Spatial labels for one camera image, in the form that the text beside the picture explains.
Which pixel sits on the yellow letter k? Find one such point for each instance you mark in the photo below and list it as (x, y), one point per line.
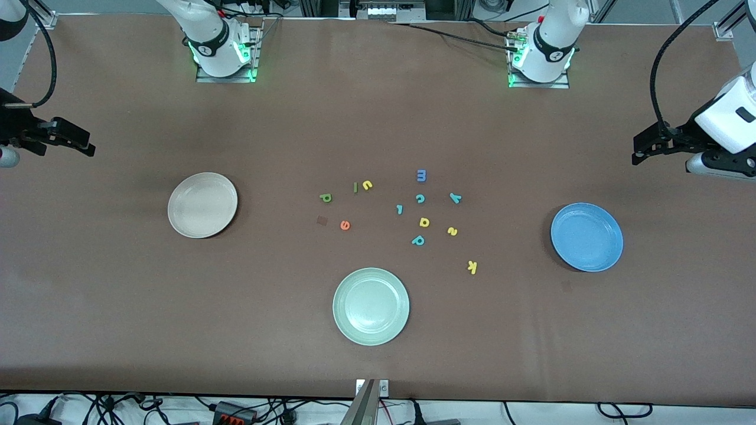
(472, 267)

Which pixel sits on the green letter p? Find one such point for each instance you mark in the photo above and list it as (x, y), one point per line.
(325, 198)

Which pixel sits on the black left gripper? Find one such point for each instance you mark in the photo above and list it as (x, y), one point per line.
(683, 133)

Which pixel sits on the blue round plate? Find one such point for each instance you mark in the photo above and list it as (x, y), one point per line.
(586, 236)

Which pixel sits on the grey metal camera post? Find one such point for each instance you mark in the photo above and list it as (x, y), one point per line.
(361, 407)

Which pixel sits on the aluminium frame corner profile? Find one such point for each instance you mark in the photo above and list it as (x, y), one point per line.
(725, 26)
(47, 19)

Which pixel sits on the white metal bracket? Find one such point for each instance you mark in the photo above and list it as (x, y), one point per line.
(384, 387)

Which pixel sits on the teal letter y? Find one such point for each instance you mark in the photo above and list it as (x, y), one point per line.
(455, 198)

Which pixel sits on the teal letter p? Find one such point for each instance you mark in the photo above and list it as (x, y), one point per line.
(418, 240)

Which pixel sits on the pale green round plate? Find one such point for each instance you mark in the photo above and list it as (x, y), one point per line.
(371, 306)

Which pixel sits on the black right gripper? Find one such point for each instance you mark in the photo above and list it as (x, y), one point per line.
(16, 126)

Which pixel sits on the black red power strip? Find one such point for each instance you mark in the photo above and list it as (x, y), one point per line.
(233, 412)

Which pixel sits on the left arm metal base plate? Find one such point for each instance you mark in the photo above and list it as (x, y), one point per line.
(540, 85)

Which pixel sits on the silver connector box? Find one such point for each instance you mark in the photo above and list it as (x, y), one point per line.
(387, 12)

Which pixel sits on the beige round plate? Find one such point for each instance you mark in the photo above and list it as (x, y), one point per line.
(202, 205)

